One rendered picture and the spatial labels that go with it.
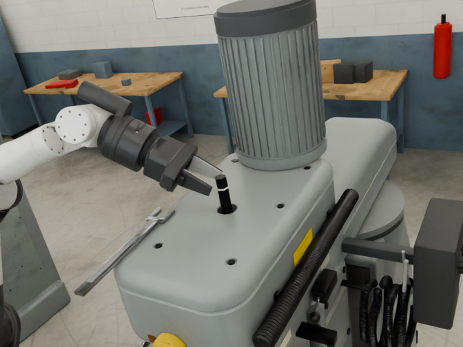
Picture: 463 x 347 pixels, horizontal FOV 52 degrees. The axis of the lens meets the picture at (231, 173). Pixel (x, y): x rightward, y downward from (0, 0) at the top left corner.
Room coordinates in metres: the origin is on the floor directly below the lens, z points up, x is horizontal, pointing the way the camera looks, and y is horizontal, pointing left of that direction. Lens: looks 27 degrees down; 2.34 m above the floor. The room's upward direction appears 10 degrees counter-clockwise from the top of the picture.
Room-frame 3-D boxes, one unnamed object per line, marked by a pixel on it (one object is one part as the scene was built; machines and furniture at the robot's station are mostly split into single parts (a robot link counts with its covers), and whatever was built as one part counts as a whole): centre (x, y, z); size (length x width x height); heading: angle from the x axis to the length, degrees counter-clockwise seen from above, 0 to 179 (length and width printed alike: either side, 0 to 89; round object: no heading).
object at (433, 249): (0.82, -0.43, 1.62); 0.20 x 0.09 x 0.21; 146
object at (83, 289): (0.69, 0.20, 1.89); 0.24 x 0.04 x 0.01; 149
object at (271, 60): (0.97, -0.12, 2.05); 0.20 x 0.20 x 0.32
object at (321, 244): (0.71, -0.12, 1.79); 0.45 x 0.04 x 0.04; 146
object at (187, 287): (0.77, 0.01, 1.81); 0.47 x 0.26 x 0.16; 146
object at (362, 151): (1.18, -0.26, 1.66); 0.80 x 0.23 x 0.20; 146
